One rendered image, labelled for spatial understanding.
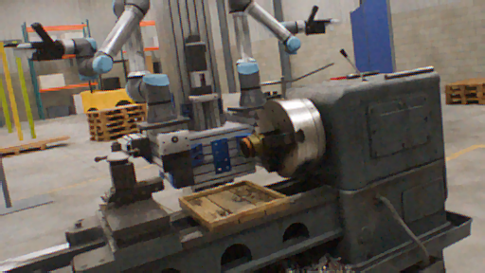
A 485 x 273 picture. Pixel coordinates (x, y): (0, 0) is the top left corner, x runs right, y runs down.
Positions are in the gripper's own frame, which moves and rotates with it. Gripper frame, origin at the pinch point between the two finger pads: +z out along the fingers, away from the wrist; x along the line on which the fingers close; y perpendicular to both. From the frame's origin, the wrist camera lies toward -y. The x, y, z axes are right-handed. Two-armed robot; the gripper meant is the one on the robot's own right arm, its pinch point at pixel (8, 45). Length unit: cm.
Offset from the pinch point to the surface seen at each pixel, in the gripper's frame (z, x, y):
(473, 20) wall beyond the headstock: -1147, 137, -4
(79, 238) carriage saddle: 7, -59, 62
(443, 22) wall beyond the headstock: -1167, 224, 0
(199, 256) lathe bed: -15, -95, 66
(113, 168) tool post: -4, -67, 39
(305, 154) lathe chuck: -57, -106, 41
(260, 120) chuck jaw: -56, -85, 31
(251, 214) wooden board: -31, -102, 56
